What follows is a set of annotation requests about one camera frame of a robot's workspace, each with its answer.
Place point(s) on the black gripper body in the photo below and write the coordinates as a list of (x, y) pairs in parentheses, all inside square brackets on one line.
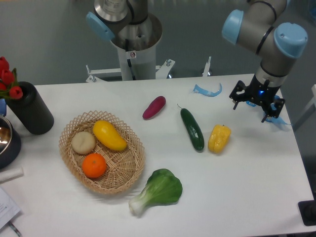
[(259, 93)]

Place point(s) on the yellow bell pepper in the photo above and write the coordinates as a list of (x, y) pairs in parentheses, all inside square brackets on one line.
[(219, 138)]

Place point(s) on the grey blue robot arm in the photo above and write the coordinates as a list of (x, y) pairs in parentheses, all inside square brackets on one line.
[(279, 47)]

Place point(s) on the blue tape tangle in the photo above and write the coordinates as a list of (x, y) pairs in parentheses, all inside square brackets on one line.
[(273, 120)]

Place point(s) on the blue tape strip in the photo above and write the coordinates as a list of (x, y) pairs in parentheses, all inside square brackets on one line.
[(197, 89)]

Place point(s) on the green cucumber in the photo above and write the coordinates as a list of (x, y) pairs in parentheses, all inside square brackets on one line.
[(193, 129)]

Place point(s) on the purple sweet potato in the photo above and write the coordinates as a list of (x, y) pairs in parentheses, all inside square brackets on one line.
[(154, 108)]

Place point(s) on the black clamp block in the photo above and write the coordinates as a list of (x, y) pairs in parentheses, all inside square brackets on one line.
[(308, 212)]

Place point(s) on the green bok choy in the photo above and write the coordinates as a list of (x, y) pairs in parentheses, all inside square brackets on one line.
[(162, 188)]

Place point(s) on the woven wicker basket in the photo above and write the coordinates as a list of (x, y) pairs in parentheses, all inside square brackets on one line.
[(123, 167)]

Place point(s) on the yellow mango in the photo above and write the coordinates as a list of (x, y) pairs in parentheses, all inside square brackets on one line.
[(106, 133)]

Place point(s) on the orange tangerine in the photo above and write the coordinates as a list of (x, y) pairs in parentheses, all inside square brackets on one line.
[(94, 165)]

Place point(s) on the beige round bun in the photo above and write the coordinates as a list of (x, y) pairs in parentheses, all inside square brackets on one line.
[(83, 142)]

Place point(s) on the black cylindrical vase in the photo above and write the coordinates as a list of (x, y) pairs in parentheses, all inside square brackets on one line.
[(31, 110)]

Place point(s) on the red tulip flowers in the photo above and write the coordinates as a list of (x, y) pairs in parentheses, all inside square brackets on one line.
[(9, 86)]

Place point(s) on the dark metal pot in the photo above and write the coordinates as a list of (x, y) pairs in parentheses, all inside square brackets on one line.
[(10, 143)]

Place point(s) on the white paper roll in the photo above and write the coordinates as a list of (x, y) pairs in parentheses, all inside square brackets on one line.
[(11, 174)]

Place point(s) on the white paper sheet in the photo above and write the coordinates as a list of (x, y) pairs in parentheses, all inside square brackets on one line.
[(8, 209)]

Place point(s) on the pen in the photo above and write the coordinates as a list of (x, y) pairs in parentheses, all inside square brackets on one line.
[(14, 229)]

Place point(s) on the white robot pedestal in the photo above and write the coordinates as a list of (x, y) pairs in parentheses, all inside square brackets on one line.
[(136, 47)]

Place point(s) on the white metal base frame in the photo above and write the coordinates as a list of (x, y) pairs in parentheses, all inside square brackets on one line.
[(163, 71)]

